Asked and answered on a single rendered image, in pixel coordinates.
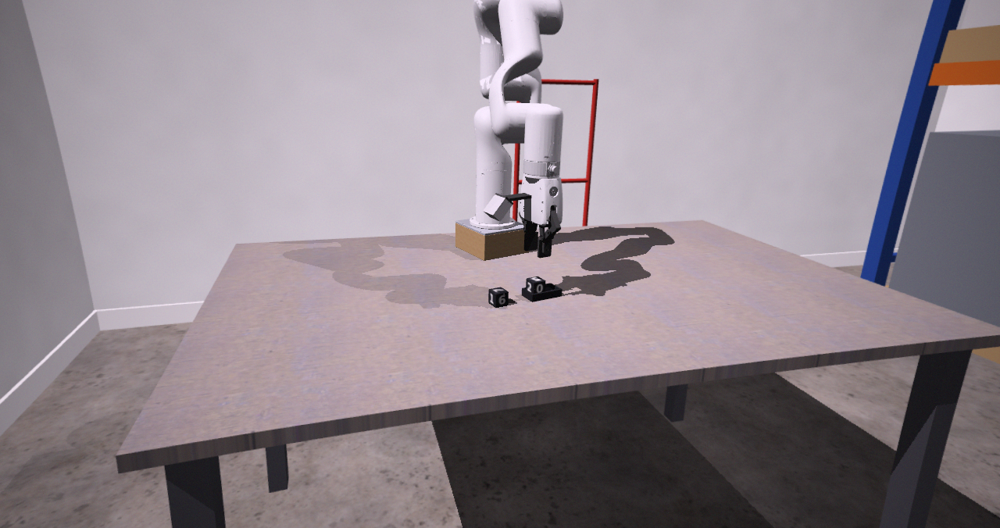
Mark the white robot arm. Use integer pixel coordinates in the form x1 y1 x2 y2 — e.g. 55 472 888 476
470 0 563 230

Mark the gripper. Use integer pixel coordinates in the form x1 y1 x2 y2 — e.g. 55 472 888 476
519 173 563 258

